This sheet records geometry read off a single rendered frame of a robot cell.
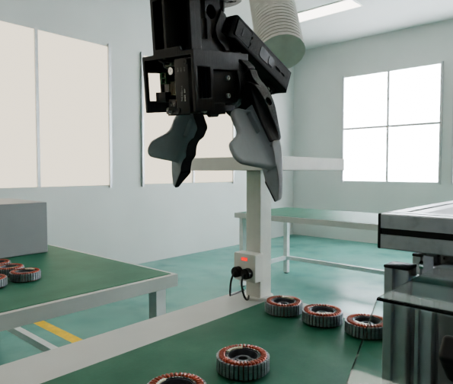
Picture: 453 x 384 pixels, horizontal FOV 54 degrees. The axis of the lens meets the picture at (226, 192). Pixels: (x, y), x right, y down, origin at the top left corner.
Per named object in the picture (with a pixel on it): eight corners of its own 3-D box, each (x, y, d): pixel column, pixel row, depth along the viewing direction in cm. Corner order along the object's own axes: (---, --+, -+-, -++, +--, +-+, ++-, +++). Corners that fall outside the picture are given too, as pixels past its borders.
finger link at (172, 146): (129, 176, 49) (154, 104, 44) (170, 169, 53) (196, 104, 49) (144, 193, 48) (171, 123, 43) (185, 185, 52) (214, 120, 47)
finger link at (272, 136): (248, 159, 42) (208, 86, 44) (259, 157, 44) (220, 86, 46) (280, 132, 39) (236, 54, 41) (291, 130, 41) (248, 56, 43)
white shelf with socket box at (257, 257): (274, 345, 107) (275, 155, 105) (172, 312, 132) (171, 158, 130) (342, 311, 133) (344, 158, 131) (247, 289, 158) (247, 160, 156)
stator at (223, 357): (280, 373, 92) (280, 355, 92) (236, 388, 86) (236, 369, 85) (247, 354, 101) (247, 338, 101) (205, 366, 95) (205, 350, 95)
